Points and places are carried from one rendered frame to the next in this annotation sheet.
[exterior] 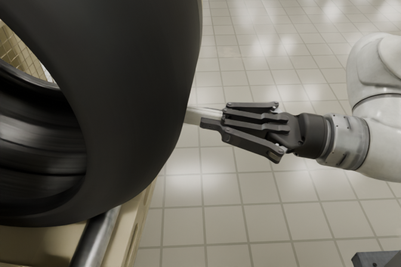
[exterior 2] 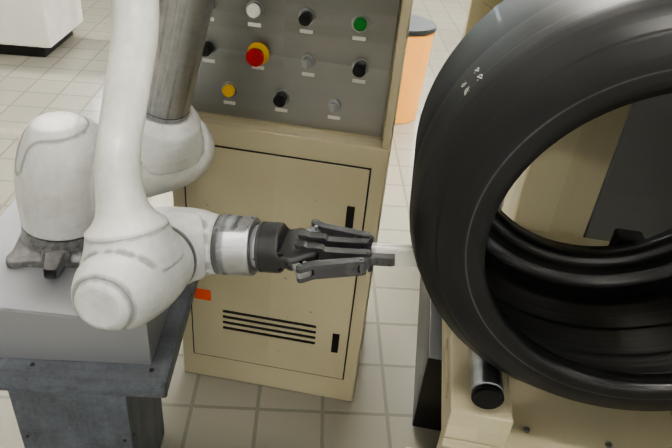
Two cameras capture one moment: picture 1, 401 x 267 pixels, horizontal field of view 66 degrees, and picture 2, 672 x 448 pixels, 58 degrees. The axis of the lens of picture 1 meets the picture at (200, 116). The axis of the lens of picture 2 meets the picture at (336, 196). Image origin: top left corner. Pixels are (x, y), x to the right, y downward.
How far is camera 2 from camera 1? 110 cm
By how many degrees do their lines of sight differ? 105
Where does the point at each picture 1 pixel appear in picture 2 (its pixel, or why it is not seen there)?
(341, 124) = (245, 220)
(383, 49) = (161, 220)
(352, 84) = (185, 268)
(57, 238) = not seen: hidden behind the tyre
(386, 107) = (184, 223)
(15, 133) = (653, 365)
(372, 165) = not seen: hidden behind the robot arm
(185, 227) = not seen: outside the picture
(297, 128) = (285, 242)
